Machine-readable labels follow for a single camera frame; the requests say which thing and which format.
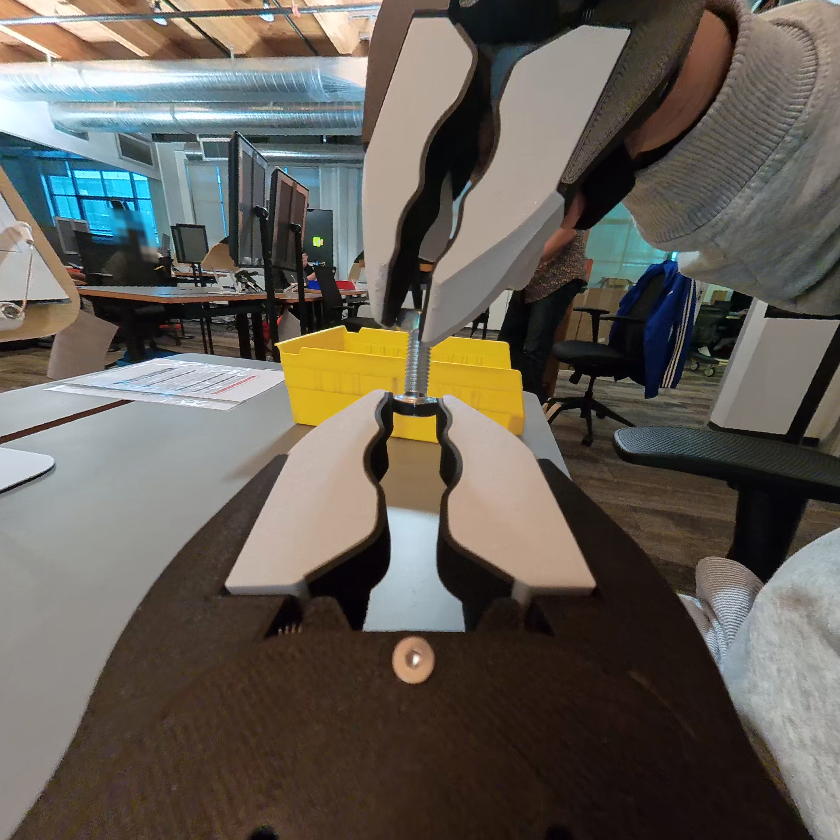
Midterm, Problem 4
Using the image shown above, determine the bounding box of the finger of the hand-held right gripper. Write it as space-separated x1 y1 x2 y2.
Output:
419 26 632 345
361 13 493 329

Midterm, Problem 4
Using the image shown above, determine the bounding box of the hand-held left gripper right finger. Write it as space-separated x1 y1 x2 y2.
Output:
438 392 598 603

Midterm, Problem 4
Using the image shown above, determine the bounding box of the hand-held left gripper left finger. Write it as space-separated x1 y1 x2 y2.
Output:
225 389 391 598

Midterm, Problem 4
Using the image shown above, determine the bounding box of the steel bolt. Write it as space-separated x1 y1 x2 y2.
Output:
392 327 442 420

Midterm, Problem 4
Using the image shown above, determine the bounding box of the person's right forearm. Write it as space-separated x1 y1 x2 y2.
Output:
623 0 840 316

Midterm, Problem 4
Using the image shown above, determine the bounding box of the grey desk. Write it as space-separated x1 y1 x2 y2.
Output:
0 353 573 840

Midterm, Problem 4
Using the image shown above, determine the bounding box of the long wooden office desk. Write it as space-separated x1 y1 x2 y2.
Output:
75 282 368 362

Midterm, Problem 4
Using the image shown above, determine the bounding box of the person's right hand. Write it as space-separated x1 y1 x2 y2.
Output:
626 7 734 160

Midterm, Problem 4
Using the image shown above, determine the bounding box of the yellow plastic bin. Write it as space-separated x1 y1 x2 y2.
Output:
274 325 524 442

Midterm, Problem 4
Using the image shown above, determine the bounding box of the black screen green icon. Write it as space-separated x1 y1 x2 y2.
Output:
305 209 334 270

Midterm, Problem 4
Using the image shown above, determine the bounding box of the black monitor on pole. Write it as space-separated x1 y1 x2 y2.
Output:
227 131 280 362
269 167 311 337

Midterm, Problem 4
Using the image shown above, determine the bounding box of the black office chair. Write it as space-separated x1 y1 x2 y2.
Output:
548 262 657 447

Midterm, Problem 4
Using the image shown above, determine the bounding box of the laminated paper sheet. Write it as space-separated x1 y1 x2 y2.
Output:
45 357 284 412

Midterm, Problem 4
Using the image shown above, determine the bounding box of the black chair armrest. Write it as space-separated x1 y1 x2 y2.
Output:
613 427 840 585

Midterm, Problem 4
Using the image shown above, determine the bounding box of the blue jacket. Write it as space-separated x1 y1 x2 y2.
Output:
617 259 698 400

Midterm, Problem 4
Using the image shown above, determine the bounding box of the small black monitor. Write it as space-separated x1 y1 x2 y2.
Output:
171 223 210 265

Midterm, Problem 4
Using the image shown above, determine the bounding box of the grey cardboard sheet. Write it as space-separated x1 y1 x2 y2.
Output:
47 308 119 382

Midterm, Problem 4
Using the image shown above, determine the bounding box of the white monitor base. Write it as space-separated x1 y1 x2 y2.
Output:
0 449 55 494

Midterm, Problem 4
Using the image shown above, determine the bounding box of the blue-lit window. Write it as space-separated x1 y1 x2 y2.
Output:
42 167 158 237

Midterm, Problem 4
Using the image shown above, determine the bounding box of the plywood panel stand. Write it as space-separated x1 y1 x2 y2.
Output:
0 164 81 342

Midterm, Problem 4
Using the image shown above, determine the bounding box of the small silver ventilation duct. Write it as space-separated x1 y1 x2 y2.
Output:
49 101 365 133

